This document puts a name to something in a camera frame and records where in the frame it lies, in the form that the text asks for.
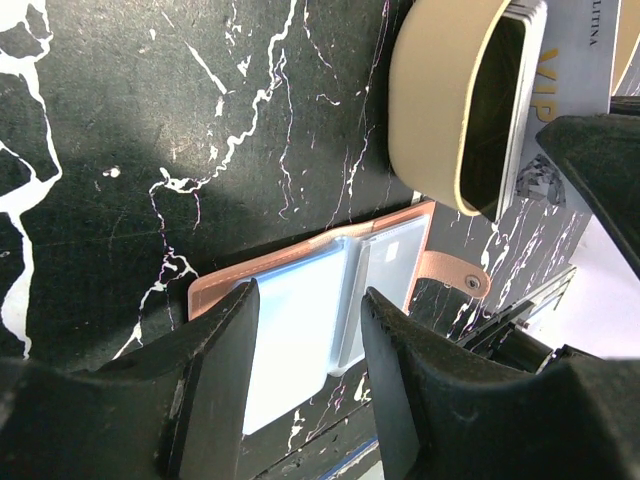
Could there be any blue grey credit card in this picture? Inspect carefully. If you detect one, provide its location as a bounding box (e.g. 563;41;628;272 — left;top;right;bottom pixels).
328;214;430;377

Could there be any pink leather card holder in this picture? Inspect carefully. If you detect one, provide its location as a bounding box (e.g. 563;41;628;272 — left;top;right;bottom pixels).
188;201;491;435

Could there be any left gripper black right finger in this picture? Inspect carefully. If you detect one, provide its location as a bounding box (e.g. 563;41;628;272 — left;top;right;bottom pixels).
361;288;639;479

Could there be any white VIP credit card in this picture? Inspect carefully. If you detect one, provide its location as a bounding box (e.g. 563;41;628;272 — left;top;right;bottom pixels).
516;0;620;213

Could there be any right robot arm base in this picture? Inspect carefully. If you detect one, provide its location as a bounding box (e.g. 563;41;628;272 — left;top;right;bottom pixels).
456;266;592;374

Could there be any beige wooden tray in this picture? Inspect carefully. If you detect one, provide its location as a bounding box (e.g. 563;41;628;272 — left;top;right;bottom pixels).
387;0;640;217

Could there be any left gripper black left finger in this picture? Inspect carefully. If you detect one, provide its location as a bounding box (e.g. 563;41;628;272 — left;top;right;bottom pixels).
1;281;260;479

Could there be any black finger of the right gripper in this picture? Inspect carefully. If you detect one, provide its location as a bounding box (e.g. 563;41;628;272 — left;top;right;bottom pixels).
536;114;639;273

